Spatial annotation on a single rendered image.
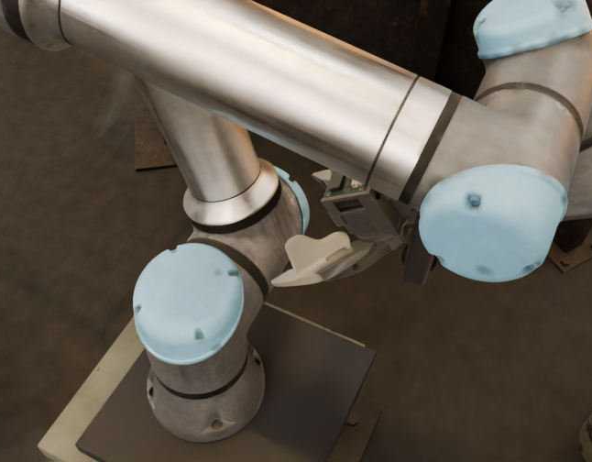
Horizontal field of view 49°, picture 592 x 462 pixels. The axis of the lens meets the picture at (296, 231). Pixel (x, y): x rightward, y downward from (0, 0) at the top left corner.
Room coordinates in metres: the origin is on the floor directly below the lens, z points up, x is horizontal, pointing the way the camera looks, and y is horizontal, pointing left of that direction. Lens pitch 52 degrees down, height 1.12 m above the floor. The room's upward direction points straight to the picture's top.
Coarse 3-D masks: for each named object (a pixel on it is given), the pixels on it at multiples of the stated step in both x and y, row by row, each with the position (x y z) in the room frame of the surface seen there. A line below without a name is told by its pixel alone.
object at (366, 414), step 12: (360, 408) 0.46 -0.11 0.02; (372, 408) 0.46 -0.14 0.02; (348, 420) 0.43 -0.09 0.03; (360, 420) 0.43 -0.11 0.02; (372, 420) 0.43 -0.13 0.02; (348, 432) 0.41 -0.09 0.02; (360, 432) 0.41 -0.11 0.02; (372, 432) 0.41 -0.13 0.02; (336, 444) 0.39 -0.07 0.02; (348, 444) 0.39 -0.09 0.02; (360, 444) 0.39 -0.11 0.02; (336, 456) 0.37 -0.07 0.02; (348, 456) 0.37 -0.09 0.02; (360, 456) 0.37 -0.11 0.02
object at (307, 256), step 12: (288, 240) 0.37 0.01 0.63; (300, 240) 0.37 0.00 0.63; (312, 240) 0.37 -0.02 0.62; (324, 240) 0.37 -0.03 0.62; (336, 240) 0.37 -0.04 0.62; (348, 240) 0.38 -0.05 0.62; (288, 252) 0.36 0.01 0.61; (300, 252) 0.37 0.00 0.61; (312, 252) 0.37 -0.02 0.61; (324, 252) 0.37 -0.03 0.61; (336, 252) 0.37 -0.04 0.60; (348, 252) 0.37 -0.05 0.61; (300, 264) 0.36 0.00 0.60; (312, 264) 0.36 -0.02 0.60; (324, 264) 0.36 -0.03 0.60; (288, 276) 0.36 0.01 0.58; (300, 276) 0.36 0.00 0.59; (312, 276) 0.35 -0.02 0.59
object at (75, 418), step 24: (288, 312) 0.49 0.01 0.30; (120, 336) 0.45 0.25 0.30; (120, 360) 0.41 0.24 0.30; (96, 384) 0.37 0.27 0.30; (72, 408) 0.34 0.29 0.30; (96, 408) 0.34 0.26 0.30; (48, 432) 0.31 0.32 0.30; (72, 432) 0.31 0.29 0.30; (48, 456) 0.29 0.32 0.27; (72, 456) 0.28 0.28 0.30
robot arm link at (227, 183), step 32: (160, 96) 0.48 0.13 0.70; (160, 128) 0.49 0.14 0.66; (192, 128) 0.48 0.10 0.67; (224, 128) 0.49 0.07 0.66; (192, 160) 0.47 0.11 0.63; (224, 160) 0.47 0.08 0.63; (256, 160) 0.50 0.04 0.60; (192, 192) 0.48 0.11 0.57; (224, 192) 0.46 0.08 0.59; (256, 192) 0.47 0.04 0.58; (288, 192) 0.52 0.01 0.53; (192, 224) 0.46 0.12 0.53; (224, 224) 0.44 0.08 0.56; (256, 224) 0.45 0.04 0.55; (288, 224) 0.48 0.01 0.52; (256, 256) 0.43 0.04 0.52; (288, 256) 0.46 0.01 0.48
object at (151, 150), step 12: (144, 120) 1.21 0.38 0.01; (144, 132) 1.17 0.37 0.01; (156, 132) 1.17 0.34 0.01; (144, 144) 1.13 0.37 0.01; (156, 144) 1.13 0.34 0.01; (144, 156) 1.09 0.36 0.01; (156, 156) 1.09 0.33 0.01; (168, 156) 1.09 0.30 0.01; (144, 168) 1.05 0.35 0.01; (156, 168) 1.05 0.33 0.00
